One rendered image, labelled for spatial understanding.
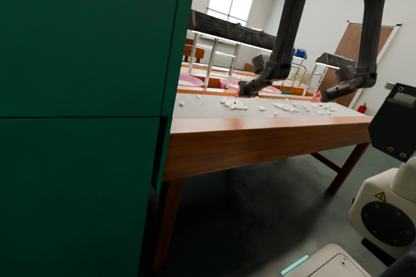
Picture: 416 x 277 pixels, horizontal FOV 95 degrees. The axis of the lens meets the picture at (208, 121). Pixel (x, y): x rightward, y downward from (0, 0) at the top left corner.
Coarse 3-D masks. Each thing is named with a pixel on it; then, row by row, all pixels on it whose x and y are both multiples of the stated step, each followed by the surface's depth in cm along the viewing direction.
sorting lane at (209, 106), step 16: (176, 96) 92; (192, 96) 97; (208, 96) 104; (224, 96) 111; (176, 112) 76; (192, 112) 79; (208, 112) 83; (224, 112) 88; (240, 112) 93; (256, 112) 99; (272, 112) 106; (288, 112) 114; (304, 112) 122; (336, 112) 145; (352, 112) 160
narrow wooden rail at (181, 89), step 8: (184, 88) 98; (192, 88) 102; (200, 88) 105; (208, 88) 109; (264, 96) 129; (272, 96) 133; (280, 96) 138; (288, 96) 143; (296, 96) 150; (304, 96) 158
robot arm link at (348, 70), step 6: (348, 66) 88; (336, 72) 91; (342, 72) 89; (348, 72) 87; (354, 72) 88; (336, 78) 92; (342, 78) 89; (360, 78) 81; (354, 84) 82; (360, 84) 80
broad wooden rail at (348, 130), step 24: (192, 120) 66; (216, 120) 71; (240, 120) 77; (264, 120) 84; (288, 120) 92; (312, 120) 101; (336, 120) 113; (360, 120) 128; (168, 144) 56; (192, 144) 61; (216, 144) 66; (240, 144) 72; (264, 144) 80; (288, 144) 90; (312, 144) 102; (336, 144) 119; (168, 168) 61; (192, 168) 66; (216, 168) 72
